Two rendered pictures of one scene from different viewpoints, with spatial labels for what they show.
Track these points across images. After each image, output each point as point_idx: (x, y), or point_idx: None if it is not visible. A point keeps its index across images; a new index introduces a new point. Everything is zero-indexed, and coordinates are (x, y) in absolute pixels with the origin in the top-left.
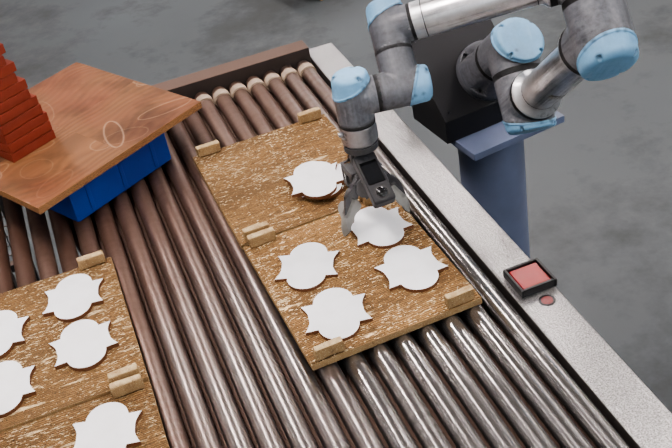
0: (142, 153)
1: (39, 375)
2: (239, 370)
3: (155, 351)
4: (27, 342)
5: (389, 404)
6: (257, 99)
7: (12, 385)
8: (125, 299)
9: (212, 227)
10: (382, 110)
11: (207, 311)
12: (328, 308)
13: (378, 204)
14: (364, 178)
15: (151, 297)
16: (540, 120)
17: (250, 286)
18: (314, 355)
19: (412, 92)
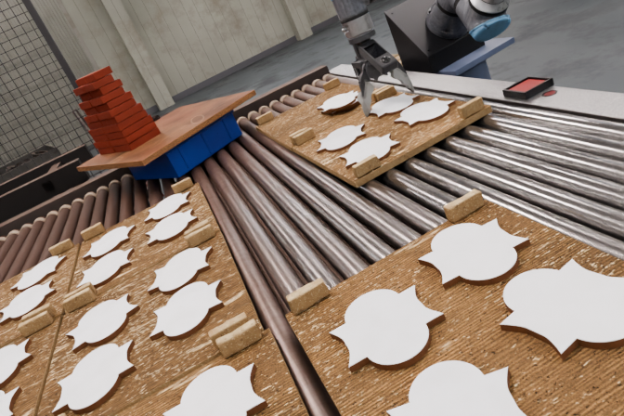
0: (219, 128)
1: (136, 253)
2: (294, 206)
3: (228, 219)
4: (131, 240)
5: (430, 186)
6: (298, 97)
7: (113, 263)
8: (207, 201)
9: None
10: None
11: (267, 188)
12: (361, 149)
13: (384, 68)
14: (370, 55)
15: (226, 193)
16: (498, 16)
17: (300, 166)
18: (355, 173)
19: None
